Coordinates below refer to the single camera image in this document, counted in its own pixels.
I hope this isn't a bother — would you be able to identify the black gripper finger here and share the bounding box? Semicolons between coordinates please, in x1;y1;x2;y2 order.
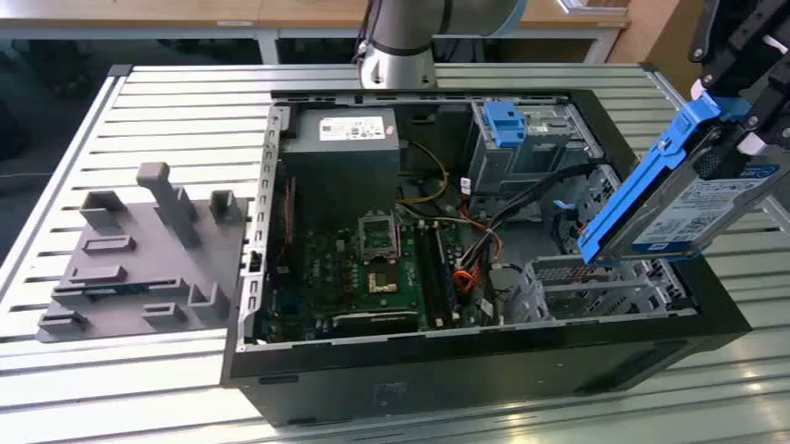
687;0;758;101
732;31;790;157

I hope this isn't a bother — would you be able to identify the hard disk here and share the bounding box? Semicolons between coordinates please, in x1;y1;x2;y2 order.
577;90;782;268

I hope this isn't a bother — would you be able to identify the red yellow disk power wire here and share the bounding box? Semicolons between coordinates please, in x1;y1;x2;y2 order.
455;227;504;278

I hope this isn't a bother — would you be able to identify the metal disk bay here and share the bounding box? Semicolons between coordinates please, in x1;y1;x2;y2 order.
523;256;702;321

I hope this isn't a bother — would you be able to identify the brown wooden panel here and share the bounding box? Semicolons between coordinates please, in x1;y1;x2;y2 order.
607;0;706;66

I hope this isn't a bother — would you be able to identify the metal optical drive cage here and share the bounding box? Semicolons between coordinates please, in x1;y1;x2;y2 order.
465;100;611;219

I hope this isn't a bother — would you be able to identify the blue drive bay latch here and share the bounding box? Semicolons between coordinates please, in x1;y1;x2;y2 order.
484;101;527;148

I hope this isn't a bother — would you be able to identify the dark RAM stick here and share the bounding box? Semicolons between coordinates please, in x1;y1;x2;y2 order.
433;225;463;312

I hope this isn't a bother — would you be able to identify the black power supply unit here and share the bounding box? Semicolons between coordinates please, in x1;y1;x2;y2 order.
280;108;403;207

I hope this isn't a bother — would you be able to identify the CPU socket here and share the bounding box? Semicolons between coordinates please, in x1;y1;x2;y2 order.
363;264;403;298

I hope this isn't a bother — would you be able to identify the black PC case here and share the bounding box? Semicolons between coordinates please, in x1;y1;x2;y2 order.
220;86;752;429

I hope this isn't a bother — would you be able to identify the green motherboard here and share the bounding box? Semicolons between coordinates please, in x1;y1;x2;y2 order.
264;203;499;344

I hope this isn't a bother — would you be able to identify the black graphics card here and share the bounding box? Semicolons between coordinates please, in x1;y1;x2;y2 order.
317;308;427;333

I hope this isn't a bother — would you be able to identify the grey parts rack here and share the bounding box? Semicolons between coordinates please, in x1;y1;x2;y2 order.
36;161;257;346

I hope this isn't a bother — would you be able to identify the black sleeved cable bundle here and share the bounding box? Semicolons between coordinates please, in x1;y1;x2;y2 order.
459;161;612;232

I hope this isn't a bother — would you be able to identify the orange wire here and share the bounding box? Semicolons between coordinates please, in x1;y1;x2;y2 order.
452;270;489;302

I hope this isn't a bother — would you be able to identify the metal socket cover frame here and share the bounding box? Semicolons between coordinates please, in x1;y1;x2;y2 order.
357;210;401;265

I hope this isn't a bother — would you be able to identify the wooden desk white frame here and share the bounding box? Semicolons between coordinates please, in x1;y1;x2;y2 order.
0;0;631;66

